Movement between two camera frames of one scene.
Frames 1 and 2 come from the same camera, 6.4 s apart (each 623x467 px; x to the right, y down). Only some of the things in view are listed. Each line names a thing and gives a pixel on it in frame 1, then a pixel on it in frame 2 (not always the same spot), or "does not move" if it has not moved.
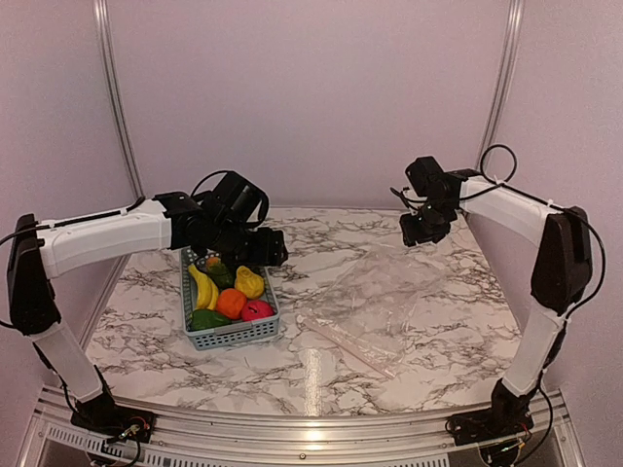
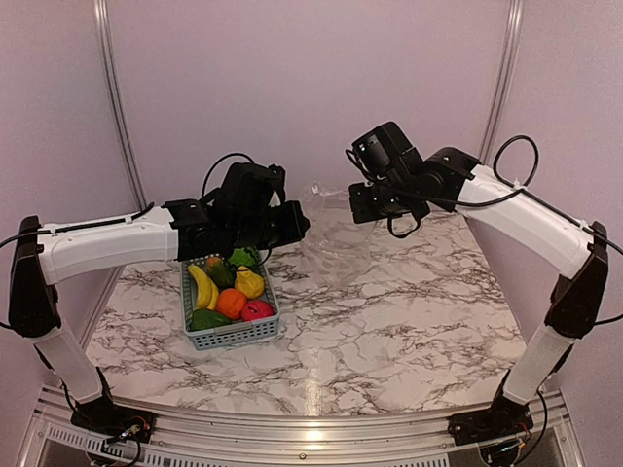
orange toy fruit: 231,303 does not move
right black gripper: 410,235 → 362,211
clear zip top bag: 369,305 → 336,247
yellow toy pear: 250,283 does not move
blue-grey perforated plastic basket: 229,333 does not move
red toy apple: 255,309 does not move
